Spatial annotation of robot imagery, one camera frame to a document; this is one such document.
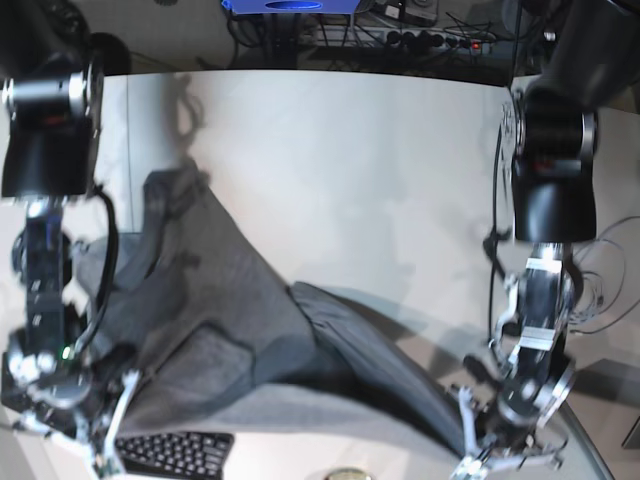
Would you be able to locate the black power strip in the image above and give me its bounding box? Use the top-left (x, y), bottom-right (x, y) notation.
top-left (301, 25), bottom-right (498, 55)

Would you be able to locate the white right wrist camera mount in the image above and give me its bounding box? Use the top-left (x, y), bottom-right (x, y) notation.
top-left (14, 369), bottom-right (141, 479)

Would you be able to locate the grey t-shirt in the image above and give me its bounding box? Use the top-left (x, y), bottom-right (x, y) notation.
top-left (89, 167), bottom-right (464, 455)

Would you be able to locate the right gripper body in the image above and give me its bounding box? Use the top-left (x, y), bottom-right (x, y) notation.
top-left (1, 344), bottom-right (135, 436)

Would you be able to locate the blue box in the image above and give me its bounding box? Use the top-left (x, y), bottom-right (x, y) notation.
top-left (221, 0), bottom-right (360, 15)

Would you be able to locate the light blue coiled cable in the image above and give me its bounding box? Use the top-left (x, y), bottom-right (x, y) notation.
top-left (569, 215), bottom-right (640, 335)

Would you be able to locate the grey monitor edge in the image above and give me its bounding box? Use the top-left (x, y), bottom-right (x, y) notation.
top-left (568, 359), bottom-right (639, 479)

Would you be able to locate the round brass object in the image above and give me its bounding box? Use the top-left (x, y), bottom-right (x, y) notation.
top-left (323, 466), bottom-right (373, 480)

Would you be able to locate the black keyboard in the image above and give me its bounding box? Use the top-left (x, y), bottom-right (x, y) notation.
top-left (115, 431), bottom-right (235, 479)

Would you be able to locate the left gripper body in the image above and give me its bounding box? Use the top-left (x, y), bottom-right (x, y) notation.
top-left (464, 355), bottom-right (575, 449)

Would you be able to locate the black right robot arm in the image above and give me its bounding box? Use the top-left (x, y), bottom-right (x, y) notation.
top-left (1, 1), bottom-right (132, 446)

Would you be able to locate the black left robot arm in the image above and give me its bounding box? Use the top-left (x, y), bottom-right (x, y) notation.
top-left (459, 1), bottom-right (639, 461)

